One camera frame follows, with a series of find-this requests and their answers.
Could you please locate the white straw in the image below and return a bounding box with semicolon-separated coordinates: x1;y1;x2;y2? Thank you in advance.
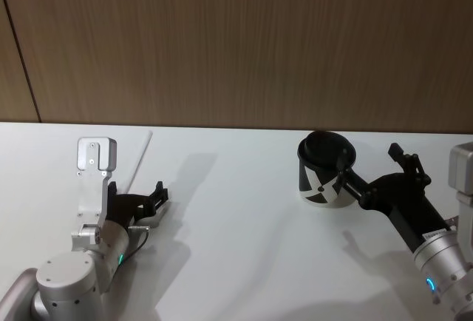
125;130;154;194

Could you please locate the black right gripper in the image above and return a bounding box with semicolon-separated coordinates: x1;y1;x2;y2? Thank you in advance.
334;143;452;252

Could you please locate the black and white paper cup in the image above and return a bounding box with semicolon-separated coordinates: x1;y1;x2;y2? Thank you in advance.
296;129;358;210

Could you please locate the thin dark wrist cable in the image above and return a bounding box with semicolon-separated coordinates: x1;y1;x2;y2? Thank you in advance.
119;224;153;265

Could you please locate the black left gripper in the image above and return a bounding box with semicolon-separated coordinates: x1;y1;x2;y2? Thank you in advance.
105;180;170;229

